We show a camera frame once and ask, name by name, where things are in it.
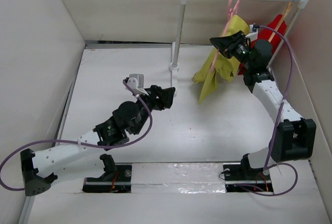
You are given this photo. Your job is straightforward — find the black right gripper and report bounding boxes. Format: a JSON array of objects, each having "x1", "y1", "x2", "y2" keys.
[{"x1": 210, "y1": 30, "x2": 255, "y2": 69}]

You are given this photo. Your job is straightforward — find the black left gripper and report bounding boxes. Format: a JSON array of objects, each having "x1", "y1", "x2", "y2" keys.
[{"x1": 132, "y1": 86, "x2": 174, "y2": 135}]

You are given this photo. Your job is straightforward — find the yellow-green trousers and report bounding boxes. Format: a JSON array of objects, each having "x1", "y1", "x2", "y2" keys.
[{"x1": 192, "y1": 15, "x2": 249, "y2": 104}]

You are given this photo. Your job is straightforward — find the pink plastic hanger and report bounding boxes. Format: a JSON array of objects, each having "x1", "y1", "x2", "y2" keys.
[{"x1": 209, "y1": 0, "x2": 240, "y2": 73}]

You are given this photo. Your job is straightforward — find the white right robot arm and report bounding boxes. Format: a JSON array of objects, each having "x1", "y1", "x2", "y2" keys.
[{"x1": 210, "y1": 31, "x2": 316, "y2": 179}]

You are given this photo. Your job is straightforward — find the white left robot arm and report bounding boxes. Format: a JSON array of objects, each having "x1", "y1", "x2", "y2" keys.
[{"x1": 20, "y1": 81, "x2": 176, "y2": 197}]

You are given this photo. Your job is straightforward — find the wooden hanger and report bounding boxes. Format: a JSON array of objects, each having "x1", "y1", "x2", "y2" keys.
[{"x1": 268, "y1": 2, "x2": 293, "y2": 45}]

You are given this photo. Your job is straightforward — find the red shorts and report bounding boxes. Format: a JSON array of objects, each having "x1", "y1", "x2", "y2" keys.
[{"x1": 237, "y1": 13, "x2": 288, "y2": 76}]

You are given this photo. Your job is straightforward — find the white clothes rack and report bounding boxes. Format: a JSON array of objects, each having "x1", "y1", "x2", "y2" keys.
[{"x1": 169, "y1": 0, "x2": 309, "y2": 96}]

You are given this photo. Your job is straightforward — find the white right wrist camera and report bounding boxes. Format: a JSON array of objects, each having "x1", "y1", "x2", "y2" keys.
[{"x1": 246, "y1": 24, "x2": 260, "y2": 41}]

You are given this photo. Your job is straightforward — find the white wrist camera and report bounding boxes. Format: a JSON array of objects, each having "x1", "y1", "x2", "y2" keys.
[
  {"x1": 246, "y1": 24, "x2": 260, "y2": 41},
  {"x1": 123, "y1": 74, "x2": 148, "y2": 96}
]

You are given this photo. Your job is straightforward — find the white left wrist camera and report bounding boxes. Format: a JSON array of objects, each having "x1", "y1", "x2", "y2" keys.
[{"x1": 123, "y1": 74, "x2": 148, "y2": 96}]

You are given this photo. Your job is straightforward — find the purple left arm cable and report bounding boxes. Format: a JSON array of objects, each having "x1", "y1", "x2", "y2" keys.
[{"x1": 0, "y1": 78, "x2": 154, "y2": 191}]

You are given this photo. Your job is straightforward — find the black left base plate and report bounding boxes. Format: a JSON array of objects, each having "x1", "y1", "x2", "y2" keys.
[{"x1": 82, "y1": 163, "x2": 132, "y2": 193}]

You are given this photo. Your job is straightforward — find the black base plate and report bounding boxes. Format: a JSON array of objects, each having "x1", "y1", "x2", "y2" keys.
[
  {"x1": 82, "y1": 163, "x2": 132, "y2": 193},
  {"x1": 219, "y1": 162, "x2": 274, "y2": 193}
]

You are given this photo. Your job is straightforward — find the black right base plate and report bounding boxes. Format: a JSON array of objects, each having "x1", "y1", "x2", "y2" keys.
[{"x1": 219, "y1": 162, "x2": 274, "y2": 193}]

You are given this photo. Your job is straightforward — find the aluminium frame rail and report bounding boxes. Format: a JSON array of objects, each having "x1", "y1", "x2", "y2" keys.
[{"x1": 18, "y1": 197, "x2": 34, "y2": 224}]

